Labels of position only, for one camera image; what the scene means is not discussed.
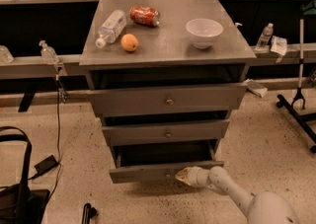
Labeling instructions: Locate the black bag with strap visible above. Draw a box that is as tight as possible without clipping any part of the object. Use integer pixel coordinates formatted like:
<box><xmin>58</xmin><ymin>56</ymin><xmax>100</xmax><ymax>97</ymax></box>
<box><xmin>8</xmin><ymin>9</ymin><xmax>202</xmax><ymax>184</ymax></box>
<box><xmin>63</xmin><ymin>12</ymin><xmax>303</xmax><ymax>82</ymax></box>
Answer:
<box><xmin>0</xmin><ymin>126</ymin><xmax>51</xmax><ymax>224</ymax></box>

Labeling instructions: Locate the white paper packet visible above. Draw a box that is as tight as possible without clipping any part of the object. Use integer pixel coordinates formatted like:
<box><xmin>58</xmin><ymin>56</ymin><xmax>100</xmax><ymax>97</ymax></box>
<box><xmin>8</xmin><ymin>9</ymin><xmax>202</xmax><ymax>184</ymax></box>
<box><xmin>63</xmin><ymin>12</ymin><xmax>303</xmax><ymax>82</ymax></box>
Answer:
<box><xmin>271</xmin><ymin>36</ymin><xmax>287</xmax><ymax>55</ymax></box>

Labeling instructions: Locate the grey middle drawer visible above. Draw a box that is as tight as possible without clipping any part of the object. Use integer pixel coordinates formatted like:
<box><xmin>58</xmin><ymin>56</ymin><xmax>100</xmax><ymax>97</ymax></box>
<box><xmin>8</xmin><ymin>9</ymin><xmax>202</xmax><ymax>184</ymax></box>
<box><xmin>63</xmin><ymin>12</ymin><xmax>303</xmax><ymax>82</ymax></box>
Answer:
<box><xmin>102</xmin><ymin>119</ymin><xmax>229</xmax><ymax>146</ymax></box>

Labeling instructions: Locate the grey top drawer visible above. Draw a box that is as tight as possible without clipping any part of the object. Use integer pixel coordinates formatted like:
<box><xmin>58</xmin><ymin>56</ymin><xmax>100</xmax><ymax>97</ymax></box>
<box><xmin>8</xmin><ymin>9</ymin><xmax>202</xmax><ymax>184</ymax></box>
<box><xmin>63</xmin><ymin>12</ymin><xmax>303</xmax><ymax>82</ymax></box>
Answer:
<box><xmin>88</xmin><ymin>84</ymin><xmax>246</xmax><ymax>117</ymax></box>

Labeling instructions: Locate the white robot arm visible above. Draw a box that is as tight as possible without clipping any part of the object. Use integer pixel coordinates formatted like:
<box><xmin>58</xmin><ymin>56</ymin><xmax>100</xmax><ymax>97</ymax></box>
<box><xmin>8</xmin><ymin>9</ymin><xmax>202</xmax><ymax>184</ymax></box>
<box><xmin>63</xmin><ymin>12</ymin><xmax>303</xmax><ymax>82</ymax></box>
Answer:
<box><xmin>176</xmin><ymin>166</ymin><xmax>300</xmax><ymax>224</ymax></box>

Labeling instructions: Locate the orange fruit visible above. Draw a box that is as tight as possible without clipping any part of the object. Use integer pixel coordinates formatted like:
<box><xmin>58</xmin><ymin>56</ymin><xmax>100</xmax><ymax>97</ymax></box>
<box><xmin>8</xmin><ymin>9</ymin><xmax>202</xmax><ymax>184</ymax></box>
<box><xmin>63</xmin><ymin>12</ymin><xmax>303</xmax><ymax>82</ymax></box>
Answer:
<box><xmin>120</xmin><ymin>34</ymin><xmax>138</xmax><ymax>52</ymax></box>

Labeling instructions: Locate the white stand pole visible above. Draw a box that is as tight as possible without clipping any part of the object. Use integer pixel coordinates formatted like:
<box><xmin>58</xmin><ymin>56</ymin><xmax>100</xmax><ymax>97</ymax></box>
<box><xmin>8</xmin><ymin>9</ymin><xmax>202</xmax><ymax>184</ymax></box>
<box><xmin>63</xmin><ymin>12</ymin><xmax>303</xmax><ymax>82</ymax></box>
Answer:
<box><xmin>290</xmin><ymin>5</ymin><xmax>307</xmax><ymax>111</ymax></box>

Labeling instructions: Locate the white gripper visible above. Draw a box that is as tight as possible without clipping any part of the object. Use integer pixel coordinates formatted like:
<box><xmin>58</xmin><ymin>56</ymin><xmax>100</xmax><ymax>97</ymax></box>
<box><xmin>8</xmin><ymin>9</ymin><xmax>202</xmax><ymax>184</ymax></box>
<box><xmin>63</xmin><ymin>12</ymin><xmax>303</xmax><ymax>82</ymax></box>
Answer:
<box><xmin>175</xmin><ymin>167</ymin><xmax>211</xmax><ymax>187</ymax></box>

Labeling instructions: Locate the small water bottle on ledge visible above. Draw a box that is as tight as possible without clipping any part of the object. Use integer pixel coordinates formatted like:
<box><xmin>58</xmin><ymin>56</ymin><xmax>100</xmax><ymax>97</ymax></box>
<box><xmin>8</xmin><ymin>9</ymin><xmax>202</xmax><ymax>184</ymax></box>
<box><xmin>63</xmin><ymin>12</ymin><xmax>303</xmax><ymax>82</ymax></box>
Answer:
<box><xmin>255</xmin><ymin>23</ymin><xmax>274</xmax><ymax>51</ymax></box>

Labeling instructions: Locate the red soda can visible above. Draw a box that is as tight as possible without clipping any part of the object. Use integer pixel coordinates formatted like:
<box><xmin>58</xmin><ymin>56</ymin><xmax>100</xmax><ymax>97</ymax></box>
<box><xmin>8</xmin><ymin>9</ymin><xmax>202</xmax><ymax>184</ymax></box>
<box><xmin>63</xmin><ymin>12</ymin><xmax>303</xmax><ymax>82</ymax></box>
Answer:
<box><xmin>129</xmin><ymin>6</ymin><xmax>160</xmax><ymax>27</ymax></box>

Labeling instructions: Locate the clear hand sanitizer bottle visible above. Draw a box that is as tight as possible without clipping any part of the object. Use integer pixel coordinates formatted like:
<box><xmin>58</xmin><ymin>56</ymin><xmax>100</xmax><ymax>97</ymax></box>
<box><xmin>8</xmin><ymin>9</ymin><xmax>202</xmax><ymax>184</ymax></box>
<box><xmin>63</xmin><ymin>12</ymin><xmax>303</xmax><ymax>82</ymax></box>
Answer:
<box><xmin>39</xmin><ymin>40</ymin><xmax>59</xmax><ymax>65</ymax></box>

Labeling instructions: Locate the clear plastic water bottle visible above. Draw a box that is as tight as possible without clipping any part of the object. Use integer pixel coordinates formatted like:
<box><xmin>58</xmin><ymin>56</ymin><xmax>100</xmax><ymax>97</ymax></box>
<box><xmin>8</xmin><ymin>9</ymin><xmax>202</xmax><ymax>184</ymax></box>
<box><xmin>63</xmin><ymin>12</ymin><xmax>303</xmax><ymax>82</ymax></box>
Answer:
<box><xmin>95</xmin><ymin>10</ymin><xmax>127</xmax><ymax>48</ymax></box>

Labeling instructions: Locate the grey drawer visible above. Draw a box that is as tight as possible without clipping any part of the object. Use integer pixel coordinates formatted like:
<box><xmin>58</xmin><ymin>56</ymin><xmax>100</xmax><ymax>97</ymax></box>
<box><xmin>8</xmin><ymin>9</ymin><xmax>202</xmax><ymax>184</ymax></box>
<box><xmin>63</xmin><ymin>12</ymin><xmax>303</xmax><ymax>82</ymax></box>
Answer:
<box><xmin>110</xmin><ymin>139</ymin><xmax>224</xmax><ymax>184</ymax></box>
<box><xmin>88</xmin><ymin>84</ymin><xmax>246</xmax><ymax>117</ymax></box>
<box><xmin>102</xmin><ymin>119</ymin><xmax>229</xmax><ymax>146</ymax></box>

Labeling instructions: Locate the grey bottom drawer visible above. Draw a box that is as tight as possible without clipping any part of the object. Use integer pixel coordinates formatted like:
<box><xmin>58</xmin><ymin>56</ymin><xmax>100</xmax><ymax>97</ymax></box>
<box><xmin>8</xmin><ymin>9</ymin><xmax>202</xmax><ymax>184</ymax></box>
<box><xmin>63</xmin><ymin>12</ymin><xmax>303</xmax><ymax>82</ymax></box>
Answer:
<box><xmin>110</xmin><ymin>139</ymin><xmax>224</xmax><ymax>184</ymax></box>

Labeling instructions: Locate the grey wooden drawer cabinet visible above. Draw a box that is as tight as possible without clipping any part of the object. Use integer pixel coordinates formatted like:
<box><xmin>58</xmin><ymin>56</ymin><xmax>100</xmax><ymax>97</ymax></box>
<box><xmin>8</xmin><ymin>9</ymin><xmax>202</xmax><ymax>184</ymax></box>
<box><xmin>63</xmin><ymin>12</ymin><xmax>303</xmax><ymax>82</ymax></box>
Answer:
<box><xmin>79</xmin><ymin>0</ymin><xmax>258</xmax><ymax>170</ymax></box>

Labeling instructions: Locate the black stand base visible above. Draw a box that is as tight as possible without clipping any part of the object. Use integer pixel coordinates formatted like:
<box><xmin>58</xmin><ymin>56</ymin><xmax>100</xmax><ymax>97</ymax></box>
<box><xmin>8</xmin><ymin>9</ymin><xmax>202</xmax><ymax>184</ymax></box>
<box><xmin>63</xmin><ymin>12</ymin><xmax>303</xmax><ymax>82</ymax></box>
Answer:
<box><xmin>276</xmin><ymin>93</ymin><xmax>316</xmax><ymax>154</ymax></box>

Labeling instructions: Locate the white ceramic bowl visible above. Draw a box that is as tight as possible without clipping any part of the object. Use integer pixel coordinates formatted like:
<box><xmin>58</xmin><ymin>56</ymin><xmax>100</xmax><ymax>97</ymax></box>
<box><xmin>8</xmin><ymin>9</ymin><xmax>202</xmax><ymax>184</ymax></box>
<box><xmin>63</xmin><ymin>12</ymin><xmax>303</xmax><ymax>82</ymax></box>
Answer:
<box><xmin>186</xmin><ymin>18</ymin><xmax>223</xmax><ymax>49</ymax></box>

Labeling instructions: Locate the black power cable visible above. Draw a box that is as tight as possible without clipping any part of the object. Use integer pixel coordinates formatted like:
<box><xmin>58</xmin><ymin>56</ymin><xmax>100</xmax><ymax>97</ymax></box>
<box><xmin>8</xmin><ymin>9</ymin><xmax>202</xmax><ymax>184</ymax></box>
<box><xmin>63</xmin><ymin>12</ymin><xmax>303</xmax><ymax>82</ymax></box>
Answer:
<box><xmin>45</xmin><ymin>76</ymin><xmax>64</xmax><ymax>202</ymax></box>

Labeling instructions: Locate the black power adapter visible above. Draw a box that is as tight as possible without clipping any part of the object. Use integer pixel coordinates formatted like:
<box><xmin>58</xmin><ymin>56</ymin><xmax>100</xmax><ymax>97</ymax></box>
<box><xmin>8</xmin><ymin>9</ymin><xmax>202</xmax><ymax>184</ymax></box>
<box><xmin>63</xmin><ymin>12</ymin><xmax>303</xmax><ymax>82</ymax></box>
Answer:
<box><xmin>35</xmin><ymin>155</ymin><xmax>58</xmax><ymax>176</ymax></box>

